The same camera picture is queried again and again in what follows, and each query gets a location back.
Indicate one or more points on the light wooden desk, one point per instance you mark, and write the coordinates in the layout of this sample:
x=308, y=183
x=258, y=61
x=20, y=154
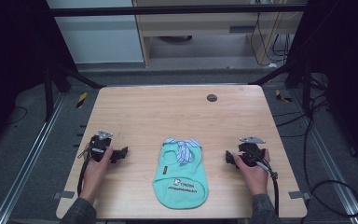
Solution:
x=199, y=25

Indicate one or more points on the person's left hand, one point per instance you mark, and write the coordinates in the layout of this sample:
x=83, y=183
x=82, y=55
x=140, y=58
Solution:
x=93, y=175

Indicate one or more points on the dark curtain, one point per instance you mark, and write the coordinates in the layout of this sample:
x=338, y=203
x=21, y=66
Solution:
x=345, y=68
x=12, y=62

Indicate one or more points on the black horizontal frame bar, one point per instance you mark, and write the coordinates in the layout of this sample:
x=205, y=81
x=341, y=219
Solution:
x=167, y=11

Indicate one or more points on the aluminium floor rail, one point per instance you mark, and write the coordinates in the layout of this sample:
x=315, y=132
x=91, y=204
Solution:
x=28, y=161
x=332, y=165

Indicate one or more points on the person's right hand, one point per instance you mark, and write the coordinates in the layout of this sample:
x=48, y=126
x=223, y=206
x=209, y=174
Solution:
x=256, y=179

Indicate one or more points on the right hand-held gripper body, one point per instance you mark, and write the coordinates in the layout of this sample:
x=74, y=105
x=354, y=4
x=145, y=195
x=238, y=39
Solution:
x=251, y=152

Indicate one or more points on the yellow black striped tape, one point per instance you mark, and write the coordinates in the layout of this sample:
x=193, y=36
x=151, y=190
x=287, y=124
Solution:
x=282, y=96
x=81, y=100

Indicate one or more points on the black metal stand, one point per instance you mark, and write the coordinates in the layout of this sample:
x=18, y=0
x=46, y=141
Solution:
x=306, y=90
x=49, y=93

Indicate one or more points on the white cabinet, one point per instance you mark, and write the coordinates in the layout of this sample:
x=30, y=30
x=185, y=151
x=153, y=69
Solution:
x=99, y=37

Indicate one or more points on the grey metal table bracket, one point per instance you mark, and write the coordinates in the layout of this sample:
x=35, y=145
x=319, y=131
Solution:
x=299, y=195
x=64, y=194

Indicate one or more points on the mint green pet shirt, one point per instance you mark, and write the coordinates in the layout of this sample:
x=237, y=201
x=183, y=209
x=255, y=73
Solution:
x=180, y=182

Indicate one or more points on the grey round table grommet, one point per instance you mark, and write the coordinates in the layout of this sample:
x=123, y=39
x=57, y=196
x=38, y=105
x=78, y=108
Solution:
x=212, y=98

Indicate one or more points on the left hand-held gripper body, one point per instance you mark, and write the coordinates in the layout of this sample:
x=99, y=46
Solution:
x=99, y=145

